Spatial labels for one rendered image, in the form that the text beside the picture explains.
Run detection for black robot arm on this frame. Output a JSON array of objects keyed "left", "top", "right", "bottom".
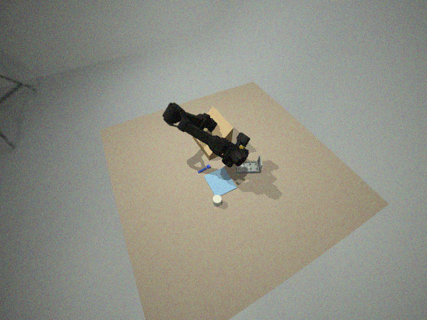
[{"left": 162, "top": 103, "right": 249, "bottom": 166}]

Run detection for light blue square mat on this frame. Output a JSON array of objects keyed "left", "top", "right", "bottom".
[{"left": 204, "top": 167, "right": 237, "bottom": 196}]

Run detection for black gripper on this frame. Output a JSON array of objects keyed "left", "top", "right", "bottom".
[{"left": 222, "top": 133, "right": 250, "bottom": 167}]

